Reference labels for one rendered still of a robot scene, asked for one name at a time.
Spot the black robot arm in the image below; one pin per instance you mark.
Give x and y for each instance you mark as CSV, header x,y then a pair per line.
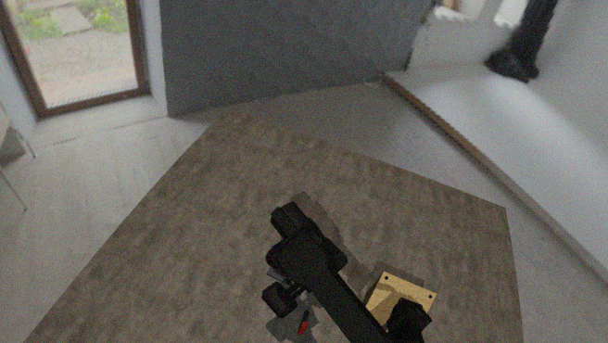
x,y
312,260

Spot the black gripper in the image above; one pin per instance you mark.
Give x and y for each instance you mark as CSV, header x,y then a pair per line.
x,y
280,299

